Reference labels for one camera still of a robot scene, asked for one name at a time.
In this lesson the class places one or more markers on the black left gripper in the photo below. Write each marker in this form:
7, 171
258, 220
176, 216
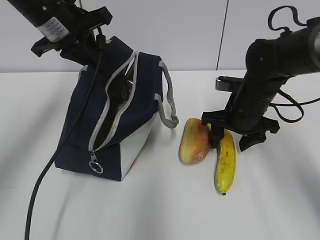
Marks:
71, 31

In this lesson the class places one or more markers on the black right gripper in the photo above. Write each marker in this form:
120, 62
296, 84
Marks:
251, 126

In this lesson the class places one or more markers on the yellow banana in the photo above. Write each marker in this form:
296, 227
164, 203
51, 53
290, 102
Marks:
224, 172

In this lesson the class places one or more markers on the brown green mango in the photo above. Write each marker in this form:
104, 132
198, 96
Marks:
195, 142

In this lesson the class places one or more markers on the navy blue lunch bag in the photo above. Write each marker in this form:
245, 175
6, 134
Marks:
111, 112

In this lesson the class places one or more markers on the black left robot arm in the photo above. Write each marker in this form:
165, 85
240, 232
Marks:
38, 11

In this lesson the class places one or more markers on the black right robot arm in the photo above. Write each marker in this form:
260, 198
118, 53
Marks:
269, 65

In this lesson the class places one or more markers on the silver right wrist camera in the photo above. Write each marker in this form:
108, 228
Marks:
227, 83

